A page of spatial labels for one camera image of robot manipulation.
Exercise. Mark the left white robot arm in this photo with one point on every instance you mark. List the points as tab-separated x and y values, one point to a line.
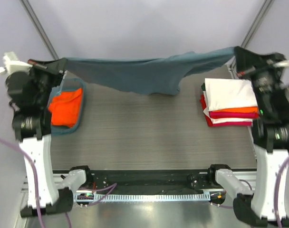
33	132

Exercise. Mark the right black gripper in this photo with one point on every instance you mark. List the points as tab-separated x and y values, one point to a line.
248	67

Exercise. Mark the orange folded t-shirt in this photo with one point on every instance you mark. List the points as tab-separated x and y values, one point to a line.
253	109

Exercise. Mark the red folded t-shirt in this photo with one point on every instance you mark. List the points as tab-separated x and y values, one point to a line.
203	104

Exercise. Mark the slotted cable duct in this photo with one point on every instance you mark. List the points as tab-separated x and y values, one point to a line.
91	198

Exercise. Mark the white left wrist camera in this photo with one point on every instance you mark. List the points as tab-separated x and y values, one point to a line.
12	64

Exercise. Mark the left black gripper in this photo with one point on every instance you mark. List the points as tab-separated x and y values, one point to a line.
57	66

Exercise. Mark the pink folded t-shirt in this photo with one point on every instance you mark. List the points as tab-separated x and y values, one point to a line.
219	115

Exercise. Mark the right aluminium frame post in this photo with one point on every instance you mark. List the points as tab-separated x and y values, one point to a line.
267	4

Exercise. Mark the orange t-shirt in basket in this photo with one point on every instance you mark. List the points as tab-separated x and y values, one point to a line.
65	107

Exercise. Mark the left aluminium frame post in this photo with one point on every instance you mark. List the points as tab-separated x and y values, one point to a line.
39	28

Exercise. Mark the magenta folded t-shirt bottom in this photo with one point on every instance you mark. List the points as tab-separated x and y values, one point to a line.
232	124

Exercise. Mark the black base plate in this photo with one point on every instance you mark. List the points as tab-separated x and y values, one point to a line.
198	179

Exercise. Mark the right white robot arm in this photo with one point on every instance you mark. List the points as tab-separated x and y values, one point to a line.
270	132

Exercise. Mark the blue-grey t-shirt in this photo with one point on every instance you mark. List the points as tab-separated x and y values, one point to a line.
148	76

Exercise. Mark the white folded t-shirt top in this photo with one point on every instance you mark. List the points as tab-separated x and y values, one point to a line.
229	93

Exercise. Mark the aluminium frame post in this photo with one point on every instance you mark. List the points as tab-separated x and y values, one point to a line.
39	28
267	4

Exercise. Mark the teal plastic basket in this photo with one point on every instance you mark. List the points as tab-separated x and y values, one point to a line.
68	85

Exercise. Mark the white folded t-shirt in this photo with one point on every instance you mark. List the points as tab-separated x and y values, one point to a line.
226	120
229	93

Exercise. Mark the white folded t-shirt lower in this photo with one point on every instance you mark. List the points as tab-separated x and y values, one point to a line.
226	120

